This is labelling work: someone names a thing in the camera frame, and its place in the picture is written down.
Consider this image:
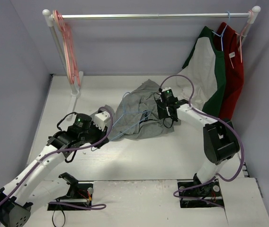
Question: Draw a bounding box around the light blue wire hanger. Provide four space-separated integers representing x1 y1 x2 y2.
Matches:
106 92 153 141

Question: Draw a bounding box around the grey t shirt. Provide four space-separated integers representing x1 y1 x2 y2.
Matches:
89 79 181 141

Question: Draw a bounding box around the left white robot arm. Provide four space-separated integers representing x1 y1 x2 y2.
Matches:
0 107 113 227

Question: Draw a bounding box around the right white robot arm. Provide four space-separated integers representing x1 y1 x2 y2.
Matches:
156 87 240 195

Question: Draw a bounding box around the white and green shirt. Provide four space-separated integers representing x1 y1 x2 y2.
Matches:
176 26 226 117

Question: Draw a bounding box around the red shirt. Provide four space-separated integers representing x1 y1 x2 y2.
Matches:
214 22 244 119

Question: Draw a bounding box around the blue hanger with shirts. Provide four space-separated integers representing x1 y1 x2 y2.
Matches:
212 10 231 51

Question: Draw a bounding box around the pink hanger at right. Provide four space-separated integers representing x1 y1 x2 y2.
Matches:
235 9 254 63

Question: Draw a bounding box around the silver clothes rack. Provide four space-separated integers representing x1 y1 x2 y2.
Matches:
42 6 261 112

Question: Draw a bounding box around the pink plastic hangers bunch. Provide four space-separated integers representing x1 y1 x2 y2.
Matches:
53 10 81 86

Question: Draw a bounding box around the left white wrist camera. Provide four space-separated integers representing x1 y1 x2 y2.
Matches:
93 112 109 131

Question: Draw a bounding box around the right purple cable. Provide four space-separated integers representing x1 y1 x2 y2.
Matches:
160 74 245 209

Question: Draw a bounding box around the purple cable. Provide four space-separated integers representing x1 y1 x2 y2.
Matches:
0 106 115 227
160 74 245 209

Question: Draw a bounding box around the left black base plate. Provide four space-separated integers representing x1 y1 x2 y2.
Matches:
47 182 93 211

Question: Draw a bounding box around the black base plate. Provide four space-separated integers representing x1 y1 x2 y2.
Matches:
47 182 93 211
174 179 224 209

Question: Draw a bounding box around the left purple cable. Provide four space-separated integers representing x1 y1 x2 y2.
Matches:
0 106 115 227

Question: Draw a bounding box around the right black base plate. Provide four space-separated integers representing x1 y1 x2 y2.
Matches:
174 179 224 209

